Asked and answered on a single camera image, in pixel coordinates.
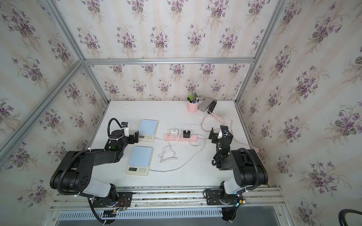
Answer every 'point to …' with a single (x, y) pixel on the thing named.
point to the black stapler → (212, 107)
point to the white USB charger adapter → (174, 134)
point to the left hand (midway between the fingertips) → (131, 131)
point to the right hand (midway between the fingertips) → (223, 129)
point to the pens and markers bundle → (193, 98)
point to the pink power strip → (180, 138)
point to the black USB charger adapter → (186, 134)
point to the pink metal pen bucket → (192, 108)
